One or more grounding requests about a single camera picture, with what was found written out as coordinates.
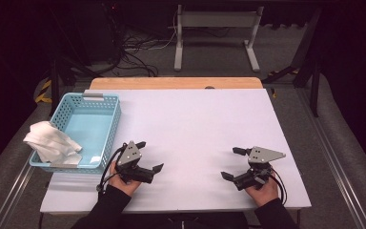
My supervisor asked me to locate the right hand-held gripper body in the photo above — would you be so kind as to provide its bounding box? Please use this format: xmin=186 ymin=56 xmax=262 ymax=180
xmin=233 ymin=146 xmax=287 ymax=192

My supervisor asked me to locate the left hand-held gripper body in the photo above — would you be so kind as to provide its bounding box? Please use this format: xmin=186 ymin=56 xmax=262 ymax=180
xmin=114 ymin=140 xmax=156 ymax=185

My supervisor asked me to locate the person's left hand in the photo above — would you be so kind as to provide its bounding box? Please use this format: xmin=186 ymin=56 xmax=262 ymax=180
xmin=109 ymin=161 xmax=143 ymax=197

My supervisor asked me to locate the person's right hand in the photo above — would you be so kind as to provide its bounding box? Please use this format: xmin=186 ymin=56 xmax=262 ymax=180
xmin=245 ymin=173 xmax=281 ymax=208

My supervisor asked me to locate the light blue plastic basket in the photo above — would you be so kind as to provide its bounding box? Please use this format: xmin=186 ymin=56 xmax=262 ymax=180
xmin=29 ymin=92 xmax=122 ymax=175

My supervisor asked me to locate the person's black clothed torso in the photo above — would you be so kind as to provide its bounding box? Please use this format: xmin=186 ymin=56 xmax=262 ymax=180
xmin=117 ymin=211 xmax=259 ymax=229

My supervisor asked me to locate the white crumpled cloth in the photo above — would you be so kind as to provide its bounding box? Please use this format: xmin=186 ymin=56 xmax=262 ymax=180
xmin=23 ymin=120 xmax=84 ymax=166

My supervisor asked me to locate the yellow black striped tape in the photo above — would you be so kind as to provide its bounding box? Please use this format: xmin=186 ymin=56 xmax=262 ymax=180
xmin=266 ymin=66 xmax=300 ymax=79
xmin=33 ymin=78 xmax=53 ymax=105

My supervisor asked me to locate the black metal stand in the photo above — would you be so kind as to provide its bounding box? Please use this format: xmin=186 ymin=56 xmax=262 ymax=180
xmin=46 ymin=56 xmax=103 ymax=117
xmin=261 ymin=6 xmax=323 ymax=118

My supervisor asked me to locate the right hand-held gripper black cable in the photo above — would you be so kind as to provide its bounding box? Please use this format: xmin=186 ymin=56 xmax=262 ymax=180
xmin=269 ymin=167 xmax=289 ymax=206

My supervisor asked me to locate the hand-held gripper black cable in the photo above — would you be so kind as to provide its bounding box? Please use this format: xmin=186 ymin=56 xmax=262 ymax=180
xmin=269 ymin=167 xmax=289 ymax=206
xmin=96 ymin=142 xmax=129 ymax=195

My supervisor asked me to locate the left hand-held gripper black cable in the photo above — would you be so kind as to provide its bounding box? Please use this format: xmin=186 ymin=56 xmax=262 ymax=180
xmin=96 ymin=142 xmax=129 ymax=195

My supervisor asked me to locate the metal floor rail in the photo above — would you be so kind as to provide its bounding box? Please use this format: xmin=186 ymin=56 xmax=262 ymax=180
xmin=298 ymin=89 xmax=366 ymax=229
xmin=0 ymin=165 xmax=36 ymax=229

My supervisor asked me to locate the bundle of black floor cables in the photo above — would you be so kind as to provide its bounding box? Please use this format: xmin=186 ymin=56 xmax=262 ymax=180
xmin=108 ymin=30 xmax=160 ymax=78

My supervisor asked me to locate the white floor cable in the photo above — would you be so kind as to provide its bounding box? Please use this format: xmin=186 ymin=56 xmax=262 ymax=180
xmin=125 ymin=9 xmax=179 ymax=52

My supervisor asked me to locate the white metal stand frame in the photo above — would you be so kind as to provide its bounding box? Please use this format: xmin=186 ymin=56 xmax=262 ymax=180
xmin=173 ymin=4 xmax=265 ymax=73

